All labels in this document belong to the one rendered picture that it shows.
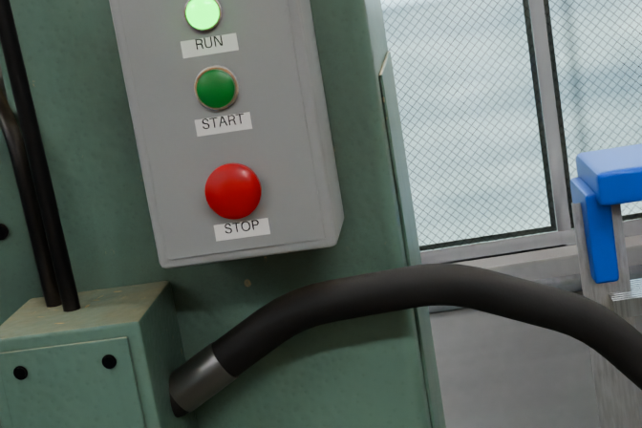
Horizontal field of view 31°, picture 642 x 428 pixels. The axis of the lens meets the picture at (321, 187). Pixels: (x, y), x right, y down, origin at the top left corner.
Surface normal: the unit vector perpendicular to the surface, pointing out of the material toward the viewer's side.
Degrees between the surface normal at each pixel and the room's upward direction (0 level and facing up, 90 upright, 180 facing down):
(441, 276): 53
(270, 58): 90
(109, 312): 0
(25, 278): 90
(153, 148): 90
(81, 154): 90
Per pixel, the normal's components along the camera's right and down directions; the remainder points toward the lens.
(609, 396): -0.17, 0.07
